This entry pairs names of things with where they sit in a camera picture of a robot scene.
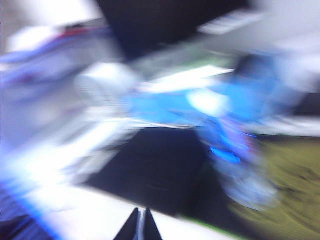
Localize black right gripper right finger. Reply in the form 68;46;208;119
143;207;164;240

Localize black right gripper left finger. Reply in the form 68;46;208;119
113;207;141;240

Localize clear mineral water bottle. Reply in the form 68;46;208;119
184;84;281;211

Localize dark closed laptop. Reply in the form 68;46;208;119
84;126;226;218

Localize black green-edged mouse pad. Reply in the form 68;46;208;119
224;134;320;240

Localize black computer monitor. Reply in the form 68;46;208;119
97;0;253;61

